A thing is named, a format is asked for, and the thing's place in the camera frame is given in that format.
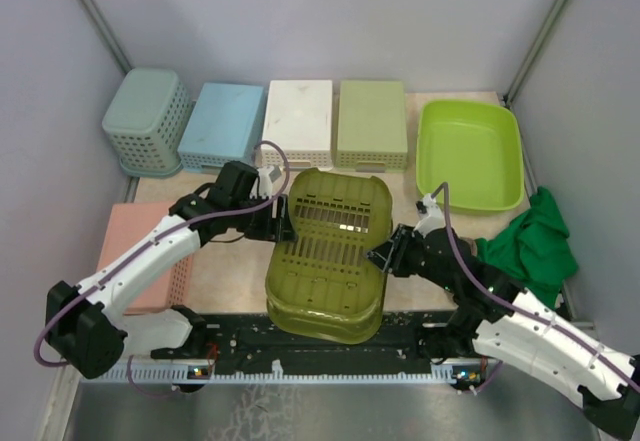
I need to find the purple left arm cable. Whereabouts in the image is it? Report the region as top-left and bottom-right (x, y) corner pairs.
(33, 140), (291, 400)

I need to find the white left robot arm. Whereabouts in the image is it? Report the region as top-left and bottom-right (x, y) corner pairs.
(34, 161), (296, 379)

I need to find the green plastic tub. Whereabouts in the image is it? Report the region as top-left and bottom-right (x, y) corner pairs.
(265, 168), (393, 344)

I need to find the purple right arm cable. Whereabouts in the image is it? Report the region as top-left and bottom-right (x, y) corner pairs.
(432, 182), (640, 395)

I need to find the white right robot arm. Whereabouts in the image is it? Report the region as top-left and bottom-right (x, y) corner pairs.
(366, 225), (639, 440)

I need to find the white slotted cable duct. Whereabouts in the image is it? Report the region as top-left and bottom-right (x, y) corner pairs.
(96, 358), (494, 385)

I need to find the pink perforated basket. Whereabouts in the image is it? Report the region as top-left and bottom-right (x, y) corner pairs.
(97, 202), (193, 315)

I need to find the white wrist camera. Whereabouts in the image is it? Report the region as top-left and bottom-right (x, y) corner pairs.
(252, 165), (282, 199)
(414, 193), (446, 237)

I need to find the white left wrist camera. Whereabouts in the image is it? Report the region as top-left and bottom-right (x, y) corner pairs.
(252, 165), (282, 199)

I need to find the pale green perforated basket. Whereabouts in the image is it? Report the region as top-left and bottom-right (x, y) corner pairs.
(335, 80), (408, 172)

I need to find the aluminium frame post right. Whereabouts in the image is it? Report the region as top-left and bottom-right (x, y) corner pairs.
(502, 0), (572, 109)

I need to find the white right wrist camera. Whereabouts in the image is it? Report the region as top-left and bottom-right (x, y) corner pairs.
(414, 193), (446, 237)

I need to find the aluminium frame post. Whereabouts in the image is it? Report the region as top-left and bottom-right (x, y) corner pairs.
(502, 0), (572, 109)
(77, 0), (133, 75)

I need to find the aluminium frame post left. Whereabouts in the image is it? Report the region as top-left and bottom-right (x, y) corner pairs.
(77, 0), (133, 75)

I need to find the large teal perforated basket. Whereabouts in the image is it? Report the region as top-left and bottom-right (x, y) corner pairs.
(102, 68), (193, 178)

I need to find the white basket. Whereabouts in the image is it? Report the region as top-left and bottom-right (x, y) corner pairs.
(262, 80), (333, 171)

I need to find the green tub lid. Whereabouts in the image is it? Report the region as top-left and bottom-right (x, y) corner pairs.
(415, 99), (525, 213)

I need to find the light blue perforated basket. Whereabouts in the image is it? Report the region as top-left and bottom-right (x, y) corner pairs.
(178, 82), (267, 173)

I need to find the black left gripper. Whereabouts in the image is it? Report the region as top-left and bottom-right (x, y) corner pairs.
(229, 191), (297, 242)

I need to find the green cloth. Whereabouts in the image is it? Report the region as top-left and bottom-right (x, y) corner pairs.
(475, 187), (579, 309)

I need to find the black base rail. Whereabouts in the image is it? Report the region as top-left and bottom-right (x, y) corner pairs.
(151, 311), (478, 367)

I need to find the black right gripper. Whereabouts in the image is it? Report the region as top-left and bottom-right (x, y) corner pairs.
(363, 223), (457, 293)

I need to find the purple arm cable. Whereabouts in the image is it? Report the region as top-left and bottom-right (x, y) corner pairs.
(33, 140), (291, 400)
(432, 182), (640, 395)

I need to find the beige striped sock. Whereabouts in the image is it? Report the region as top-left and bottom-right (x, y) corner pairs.
(458, 237), (478, 258)

